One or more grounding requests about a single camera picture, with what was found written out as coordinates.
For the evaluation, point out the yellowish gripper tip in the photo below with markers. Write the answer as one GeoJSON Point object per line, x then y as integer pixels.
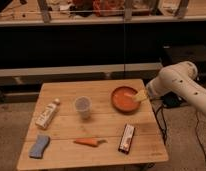
{"type": "Point", "coordinates": [140, 96]}

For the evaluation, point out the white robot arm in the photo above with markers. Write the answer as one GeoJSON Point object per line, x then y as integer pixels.
{"type": "Point", "coordinates": [179, 79]}

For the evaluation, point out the translucent ceramic cup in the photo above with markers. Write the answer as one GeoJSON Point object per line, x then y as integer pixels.
{"type": "Point", "coordinates": [83, 106]}

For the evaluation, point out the orange round plate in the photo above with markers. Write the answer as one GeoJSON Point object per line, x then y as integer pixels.
{"type": "Point", "coordinates": [122, 99]}

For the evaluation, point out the black box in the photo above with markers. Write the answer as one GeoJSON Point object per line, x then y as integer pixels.
{"type": "Point", "coordinates": [193, 53]}

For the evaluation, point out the orange carrot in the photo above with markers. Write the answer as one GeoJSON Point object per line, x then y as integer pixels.
{"type": "Point", "coordinates": [89, 141]}

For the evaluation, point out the wooden table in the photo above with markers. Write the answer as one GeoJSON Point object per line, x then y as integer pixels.
{"type": "Point", "coordinates": [104, 123]}

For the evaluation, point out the long wooden shelf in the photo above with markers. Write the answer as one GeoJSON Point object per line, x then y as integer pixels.
{"type": "Point", "coordinates": [91, 12]}

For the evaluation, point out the white bottle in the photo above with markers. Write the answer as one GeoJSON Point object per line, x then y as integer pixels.
{"type": "Point", "coordinates": [46, 116]}

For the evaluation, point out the blue sponge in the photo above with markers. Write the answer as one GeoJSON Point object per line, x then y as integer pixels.
{"type": "Point", "coordinates": [38, 148]}

